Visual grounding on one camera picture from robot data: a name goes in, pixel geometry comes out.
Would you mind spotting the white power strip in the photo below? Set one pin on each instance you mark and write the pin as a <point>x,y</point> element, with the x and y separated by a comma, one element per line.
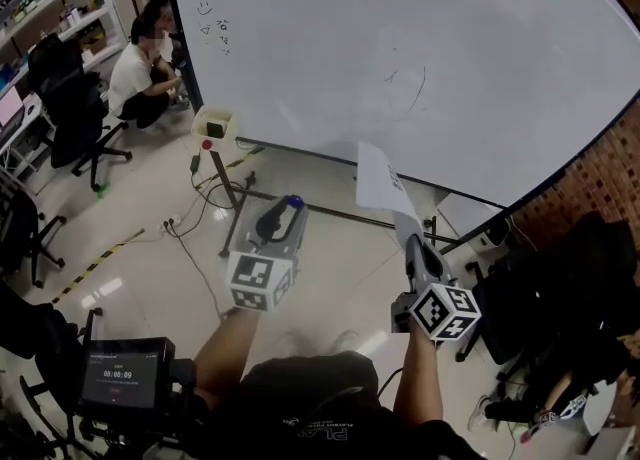
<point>170,223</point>

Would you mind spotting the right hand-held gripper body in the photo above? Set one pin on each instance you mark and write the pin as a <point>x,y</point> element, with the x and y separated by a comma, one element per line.
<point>442,310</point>

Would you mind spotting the white box device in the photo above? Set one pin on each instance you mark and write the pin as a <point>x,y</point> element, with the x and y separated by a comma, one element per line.
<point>492,237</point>

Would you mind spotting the small green floor object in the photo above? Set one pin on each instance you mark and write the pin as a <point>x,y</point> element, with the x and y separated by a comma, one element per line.
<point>102,189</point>

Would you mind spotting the white storage shelf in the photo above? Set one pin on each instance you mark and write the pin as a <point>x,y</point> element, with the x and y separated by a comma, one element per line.
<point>55,8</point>

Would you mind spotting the white desk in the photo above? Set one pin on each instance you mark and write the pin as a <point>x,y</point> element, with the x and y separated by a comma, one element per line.
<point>25,133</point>

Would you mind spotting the white marker tray box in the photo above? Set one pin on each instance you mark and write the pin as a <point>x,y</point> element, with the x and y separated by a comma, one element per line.
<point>229,123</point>

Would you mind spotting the red round button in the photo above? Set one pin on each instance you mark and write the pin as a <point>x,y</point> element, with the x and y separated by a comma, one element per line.
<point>207,144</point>

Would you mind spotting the black mesh office chair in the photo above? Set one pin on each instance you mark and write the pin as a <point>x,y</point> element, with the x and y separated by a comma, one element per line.
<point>65,98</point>

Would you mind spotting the white paper sheet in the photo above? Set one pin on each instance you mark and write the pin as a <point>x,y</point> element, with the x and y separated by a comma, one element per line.
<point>380,183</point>

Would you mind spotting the blue round magnet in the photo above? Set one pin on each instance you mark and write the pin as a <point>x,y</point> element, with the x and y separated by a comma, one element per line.
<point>296,200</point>

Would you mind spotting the black power adapter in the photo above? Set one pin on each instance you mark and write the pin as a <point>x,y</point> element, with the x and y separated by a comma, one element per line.
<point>195,163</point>

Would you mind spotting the person's right forearm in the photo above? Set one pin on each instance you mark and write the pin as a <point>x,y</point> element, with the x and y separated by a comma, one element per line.
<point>417,383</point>

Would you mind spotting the yellow black floor tape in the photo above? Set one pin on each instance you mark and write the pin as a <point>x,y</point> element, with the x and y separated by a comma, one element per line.
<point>95,265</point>

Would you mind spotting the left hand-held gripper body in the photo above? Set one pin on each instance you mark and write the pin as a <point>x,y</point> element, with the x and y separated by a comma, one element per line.
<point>255,278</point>

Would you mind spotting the open laptop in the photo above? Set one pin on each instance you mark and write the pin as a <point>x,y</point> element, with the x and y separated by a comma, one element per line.
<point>11,110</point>

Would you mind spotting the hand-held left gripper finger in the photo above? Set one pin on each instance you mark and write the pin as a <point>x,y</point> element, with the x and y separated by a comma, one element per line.
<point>274,225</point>

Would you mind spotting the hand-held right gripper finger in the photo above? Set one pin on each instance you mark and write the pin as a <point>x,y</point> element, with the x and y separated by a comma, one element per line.
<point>425,253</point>

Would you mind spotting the white flat panel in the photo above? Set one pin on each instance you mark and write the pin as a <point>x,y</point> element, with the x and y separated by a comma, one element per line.
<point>462,210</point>

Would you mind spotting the person's left forearm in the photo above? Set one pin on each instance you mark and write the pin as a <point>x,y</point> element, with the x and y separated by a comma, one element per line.
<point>225,358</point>

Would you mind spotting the black tablet mount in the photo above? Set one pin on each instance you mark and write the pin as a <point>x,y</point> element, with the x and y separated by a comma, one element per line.
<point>184,378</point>

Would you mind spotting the large white whiteboard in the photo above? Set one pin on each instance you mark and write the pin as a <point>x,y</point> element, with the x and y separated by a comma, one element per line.
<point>325,73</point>

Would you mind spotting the black tablet screen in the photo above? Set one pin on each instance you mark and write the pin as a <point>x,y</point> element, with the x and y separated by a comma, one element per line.
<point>122,373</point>

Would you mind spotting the person's black clothing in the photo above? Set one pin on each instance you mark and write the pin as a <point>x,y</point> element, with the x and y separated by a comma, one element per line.
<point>310,413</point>

